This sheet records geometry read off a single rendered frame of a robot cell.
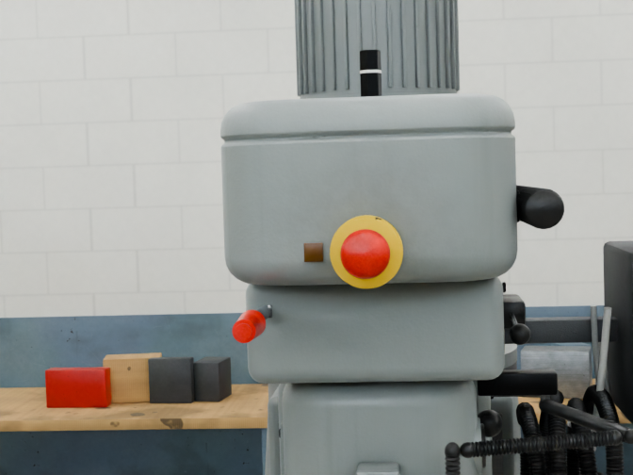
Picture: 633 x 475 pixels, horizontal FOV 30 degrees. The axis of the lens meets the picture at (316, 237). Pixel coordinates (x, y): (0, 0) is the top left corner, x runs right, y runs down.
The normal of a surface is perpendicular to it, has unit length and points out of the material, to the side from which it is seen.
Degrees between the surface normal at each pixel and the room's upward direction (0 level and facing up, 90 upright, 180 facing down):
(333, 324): 90
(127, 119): 90
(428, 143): 90
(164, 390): 90
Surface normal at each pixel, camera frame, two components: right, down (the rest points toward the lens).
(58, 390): -0.12, 0.06
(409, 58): 0.35, 0.04
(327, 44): -0.66, 0.06
